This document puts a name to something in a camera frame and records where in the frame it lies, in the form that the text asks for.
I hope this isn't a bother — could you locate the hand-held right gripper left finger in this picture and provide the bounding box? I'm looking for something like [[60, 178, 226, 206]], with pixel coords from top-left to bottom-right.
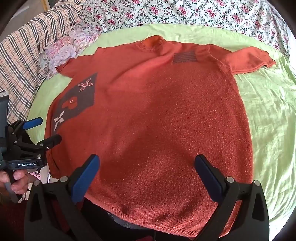
[[24, 154, 102, 241]]

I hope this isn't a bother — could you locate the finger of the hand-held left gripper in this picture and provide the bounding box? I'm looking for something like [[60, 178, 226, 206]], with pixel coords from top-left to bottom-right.
[[8, 117, 43, 139], [15, 134, 62, 156]]

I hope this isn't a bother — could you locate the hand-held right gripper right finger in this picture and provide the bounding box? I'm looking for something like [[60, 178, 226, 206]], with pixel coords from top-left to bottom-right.
[[194, 154, 270, 241]]

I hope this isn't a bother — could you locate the orange knitted sweater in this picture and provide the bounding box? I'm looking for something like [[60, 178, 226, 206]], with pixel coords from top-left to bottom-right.
[[45, 35, 277, 239]]

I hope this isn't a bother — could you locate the person's left forearm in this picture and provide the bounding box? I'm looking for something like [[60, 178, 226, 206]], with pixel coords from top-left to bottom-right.
[[0, 191, 28, 232]]

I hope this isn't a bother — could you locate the person's left hand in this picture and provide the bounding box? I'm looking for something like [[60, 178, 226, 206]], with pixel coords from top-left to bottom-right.
[[0, 170, 35, 194]]

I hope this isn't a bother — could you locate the plaid cloth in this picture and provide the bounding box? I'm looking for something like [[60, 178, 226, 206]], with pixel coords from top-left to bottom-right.
[[0, 0, 86, 126]]

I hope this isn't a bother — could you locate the light green bed sheet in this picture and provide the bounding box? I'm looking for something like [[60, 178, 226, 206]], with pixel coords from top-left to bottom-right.
[[26, 23, 296, 232]]

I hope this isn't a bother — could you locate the pink floral ruffled pillow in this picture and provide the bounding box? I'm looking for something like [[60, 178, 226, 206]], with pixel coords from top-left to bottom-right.
[[38, 28, 100, 79]]

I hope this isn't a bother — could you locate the floral quilt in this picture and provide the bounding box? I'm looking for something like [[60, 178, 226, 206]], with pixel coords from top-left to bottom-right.
[[81, 0, 290, 58]]

